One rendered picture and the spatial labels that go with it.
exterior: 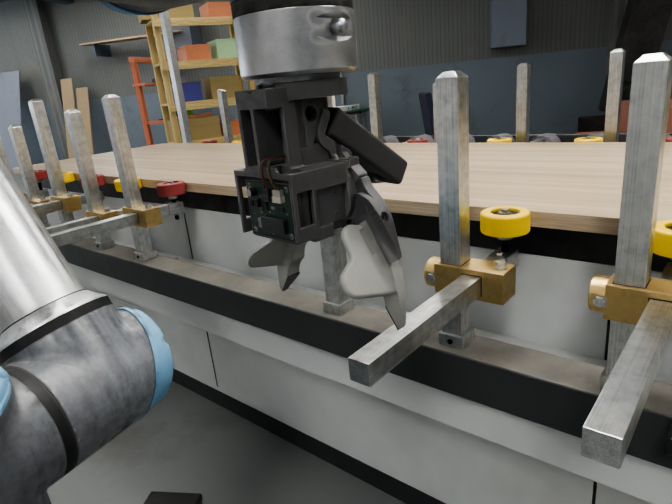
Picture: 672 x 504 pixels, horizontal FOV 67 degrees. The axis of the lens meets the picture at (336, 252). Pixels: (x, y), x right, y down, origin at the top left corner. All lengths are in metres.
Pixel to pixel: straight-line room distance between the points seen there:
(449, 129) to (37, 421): 0.64
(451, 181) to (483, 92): 8.63
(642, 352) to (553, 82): 8.96
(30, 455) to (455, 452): 0.94
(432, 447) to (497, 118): 8.37
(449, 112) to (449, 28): 8.68
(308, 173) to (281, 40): 0.09
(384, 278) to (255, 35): 0.20
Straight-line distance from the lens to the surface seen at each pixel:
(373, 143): 0.45
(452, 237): 0.80
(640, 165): 0.70
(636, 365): 0.58
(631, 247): 0.72
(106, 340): 0.71
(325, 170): 0.38
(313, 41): 0.37
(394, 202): 1.04
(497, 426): 0.95
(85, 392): 0.69
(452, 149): 0.77
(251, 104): 0.38
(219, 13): 6.34
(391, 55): 9.51
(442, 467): 1.38
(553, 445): 0.92
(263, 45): 0.38
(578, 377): 0.83
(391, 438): 1.43
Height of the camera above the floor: 1.13
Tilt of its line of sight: 18 degrees down
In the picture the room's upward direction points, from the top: 6 degrees counter-clockwise
